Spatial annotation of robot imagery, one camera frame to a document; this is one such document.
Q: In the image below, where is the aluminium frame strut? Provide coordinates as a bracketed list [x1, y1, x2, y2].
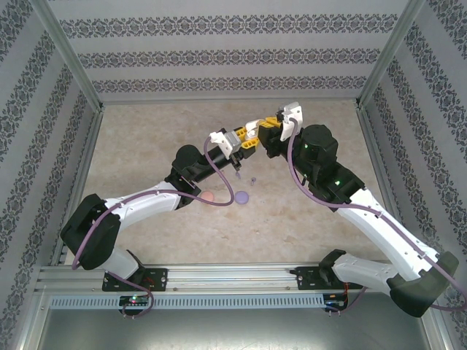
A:
[10, 287, 50, 350]
[421, 289, 455, 350]

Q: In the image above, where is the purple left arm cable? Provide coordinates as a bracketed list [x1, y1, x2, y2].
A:
[71, 136, 235, 321]

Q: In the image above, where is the small circuit board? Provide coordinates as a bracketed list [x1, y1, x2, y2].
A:
[323, 295, 350, 310]
[118, 295, 150, 307]

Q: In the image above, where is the aluminium frame post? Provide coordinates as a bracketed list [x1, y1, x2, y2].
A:
[354, 0, 427, 110]
[29, 0, 107, 111]

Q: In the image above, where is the white wall base strip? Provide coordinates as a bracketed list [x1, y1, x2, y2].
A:
[100, 97, 360, 109]

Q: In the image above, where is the aluminium frame side rail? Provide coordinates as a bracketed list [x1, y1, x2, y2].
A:
[49, 105, 107, 267]
[354, 105, 416, 263]

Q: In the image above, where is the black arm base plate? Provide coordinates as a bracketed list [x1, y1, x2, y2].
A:
[293, 265, 365, 292]
[101, 267, 169, 293]

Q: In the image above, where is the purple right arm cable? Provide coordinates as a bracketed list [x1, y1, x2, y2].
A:
[287, 117, 467, 318]

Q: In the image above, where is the grey slotted cable duct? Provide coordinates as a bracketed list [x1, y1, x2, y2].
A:
[49, 293, 326, 311]

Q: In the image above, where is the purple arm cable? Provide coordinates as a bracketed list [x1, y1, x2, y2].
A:
[287, 117, 467, 318]
[71, 136, 235, 321]

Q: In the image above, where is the steel sheet panel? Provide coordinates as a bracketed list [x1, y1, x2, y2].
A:
[34, 308, 441, 350]

